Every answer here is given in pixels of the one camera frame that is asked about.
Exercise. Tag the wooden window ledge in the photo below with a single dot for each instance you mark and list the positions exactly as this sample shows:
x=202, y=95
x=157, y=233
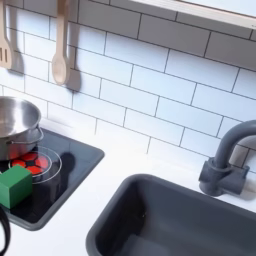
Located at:
x=206, y=11

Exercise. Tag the wooden spoon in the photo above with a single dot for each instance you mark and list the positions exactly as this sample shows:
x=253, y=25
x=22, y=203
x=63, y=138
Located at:
x=61, y=56

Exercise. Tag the grey tap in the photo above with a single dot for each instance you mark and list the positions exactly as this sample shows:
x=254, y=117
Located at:
x=226, y=160

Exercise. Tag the wooden slotted spatula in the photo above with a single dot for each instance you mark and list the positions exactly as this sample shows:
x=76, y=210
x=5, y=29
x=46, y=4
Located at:
x=4, y=50

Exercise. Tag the green block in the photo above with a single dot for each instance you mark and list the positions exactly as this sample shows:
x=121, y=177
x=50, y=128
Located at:
x=14, y=186

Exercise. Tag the grey sink basin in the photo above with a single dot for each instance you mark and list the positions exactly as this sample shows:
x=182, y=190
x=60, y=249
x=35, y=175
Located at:
x=176, y=220

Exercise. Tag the steel pot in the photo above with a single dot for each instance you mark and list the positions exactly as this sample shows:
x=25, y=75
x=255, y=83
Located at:
x=16, y=121

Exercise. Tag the red stove burner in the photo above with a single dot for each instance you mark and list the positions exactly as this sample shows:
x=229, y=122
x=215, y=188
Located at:
x=30, y=162

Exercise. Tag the black stove top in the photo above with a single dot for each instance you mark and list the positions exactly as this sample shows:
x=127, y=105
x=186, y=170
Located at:
x=76, y=160

